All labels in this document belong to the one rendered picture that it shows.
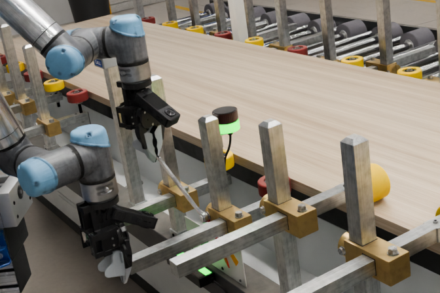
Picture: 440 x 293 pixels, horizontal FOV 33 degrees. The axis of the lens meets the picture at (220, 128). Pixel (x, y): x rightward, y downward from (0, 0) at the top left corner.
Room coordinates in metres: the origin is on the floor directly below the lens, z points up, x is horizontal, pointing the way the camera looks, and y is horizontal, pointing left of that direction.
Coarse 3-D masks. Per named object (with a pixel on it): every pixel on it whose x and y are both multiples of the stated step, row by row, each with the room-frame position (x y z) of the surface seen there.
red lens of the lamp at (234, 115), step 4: (236, 108) 1.66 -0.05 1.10; (212, 112) 1.65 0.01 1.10; (232, 112) 1.63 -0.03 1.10; (236, 112) 1.64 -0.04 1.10; (216, 116) 1.64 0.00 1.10; (220, 116) 1.63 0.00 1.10; (224, 116) 1.63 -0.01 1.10; (228, 116) 1.63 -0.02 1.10; (232, 116) 1.63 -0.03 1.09; (236, 116) 1.64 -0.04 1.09; (220, 120) 1.63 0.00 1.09; (224, 120) 1.63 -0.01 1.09; (228, 120) 1.63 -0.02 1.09; (232, 120) 1.63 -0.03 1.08
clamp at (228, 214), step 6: (210, 204) 1.66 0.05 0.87; (210, 210) 1.63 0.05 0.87; (216, 210) 1.62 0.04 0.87; (228, 210) 1.61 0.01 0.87; (234, 210) 1.60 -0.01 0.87; (240, 210) 1.60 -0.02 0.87; (210, 216) 1.64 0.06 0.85; (216, 216) 1.61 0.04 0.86; (222, 216) 1.59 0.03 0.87; (228, 216) 1.58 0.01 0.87; (246, 216) 1.56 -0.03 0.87; (228, 222) 1.57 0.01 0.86; (234, 222) 1.54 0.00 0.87; (240, 222) 1.55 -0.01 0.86; (246, 222) 1.56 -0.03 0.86; (252, 222) 1.57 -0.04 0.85; (228, 228) 1.57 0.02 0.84; (234, 228) 1.54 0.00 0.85
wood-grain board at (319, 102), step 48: (0, 48) 3.83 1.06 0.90; (192, 48) 3.18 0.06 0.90; (240, 48) 3.05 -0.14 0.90; (96, 96) 2.69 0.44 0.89; (192, 96) 2.48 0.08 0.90; (240, 96) 2.39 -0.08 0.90; (288, 96) 2.31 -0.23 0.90; (336, 96) 2.24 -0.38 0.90; (384, 96) 2.17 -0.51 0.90; (432, 96) 2.10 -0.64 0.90; (240, 144) 1.95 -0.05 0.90; (288, 144) 1.90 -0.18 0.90; (336, 144) 1.84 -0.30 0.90; (384, 144) 1.79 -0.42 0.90; (432, 144) 1.75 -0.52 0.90; (432, 192) 1.48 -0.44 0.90
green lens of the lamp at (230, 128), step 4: (228, 124) 1.63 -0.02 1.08; (232, 124) 1.63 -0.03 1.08; (236, 124) 1.64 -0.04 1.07; (220, 128) 1.63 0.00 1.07; (224, 128) 1.63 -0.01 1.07; (228, 128) 1.63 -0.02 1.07; (232, 128) 1.63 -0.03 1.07; (236, 128) 1.64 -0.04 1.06; (220, 132) 1.63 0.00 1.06; (224, 132) 1.63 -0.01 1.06; (228, 132) 1.63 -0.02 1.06; (232, 132) 1.63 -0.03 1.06
